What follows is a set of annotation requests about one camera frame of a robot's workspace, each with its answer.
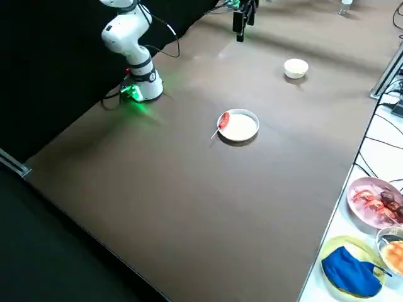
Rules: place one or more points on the red sausage on skewer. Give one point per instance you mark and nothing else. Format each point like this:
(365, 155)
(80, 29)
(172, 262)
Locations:
(224, 120)

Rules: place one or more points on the yellow plate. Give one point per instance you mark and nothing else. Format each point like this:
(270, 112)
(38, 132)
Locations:
(346, 242)

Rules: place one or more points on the white round plate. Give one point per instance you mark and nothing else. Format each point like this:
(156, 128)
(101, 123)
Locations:
(240, 127)

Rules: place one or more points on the clear glass bowl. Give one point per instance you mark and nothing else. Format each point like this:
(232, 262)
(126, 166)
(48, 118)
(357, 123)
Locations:
(385, 234)

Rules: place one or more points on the aluminium frame post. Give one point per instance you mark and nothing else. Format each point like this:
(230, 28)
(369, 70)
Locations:
(385, 75)

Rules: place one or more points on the aluminium frame profile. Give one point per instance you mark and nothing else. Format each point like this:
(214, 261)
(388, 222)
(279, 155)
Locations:
(15, 165)

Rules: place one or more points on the dark meat skewer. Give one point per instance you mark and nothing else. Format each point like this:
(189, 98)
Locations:
(388, 198)

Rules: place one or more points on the small white bowl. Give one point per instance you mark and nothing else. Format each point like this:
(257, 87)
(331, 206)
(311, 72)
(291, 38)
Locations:
(296, 70)

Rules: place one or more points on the shrimp skewer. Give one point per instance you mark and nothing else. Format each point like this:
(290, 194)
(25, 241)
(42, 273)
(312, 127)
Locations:
(368, 201)

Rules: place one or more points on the glass oil pot white cap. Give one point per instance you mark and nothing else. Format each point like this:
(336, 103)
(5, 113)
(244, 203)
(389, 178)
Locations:
(345, 9)

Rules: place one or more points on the pink plate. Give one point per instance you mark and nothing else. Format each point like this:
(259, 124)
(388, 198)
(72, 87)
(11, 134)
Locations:
(354, 204)

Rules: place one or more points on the blue cloth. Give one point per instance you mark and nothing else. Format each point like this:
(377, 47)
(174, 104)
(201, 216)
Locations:
(349, 270)

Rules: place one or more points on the yellow bread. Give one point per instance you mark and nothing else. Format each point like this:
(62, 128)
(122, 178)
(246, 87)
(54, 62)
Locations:
(395, 255)

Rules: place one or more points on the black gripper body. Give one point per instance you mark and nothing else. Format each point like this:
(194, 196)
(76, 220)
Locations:
(249, 3)

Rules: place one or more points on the black device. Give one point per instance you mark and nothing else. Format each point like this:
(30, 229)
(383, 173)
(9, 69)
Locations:
(398, 110)

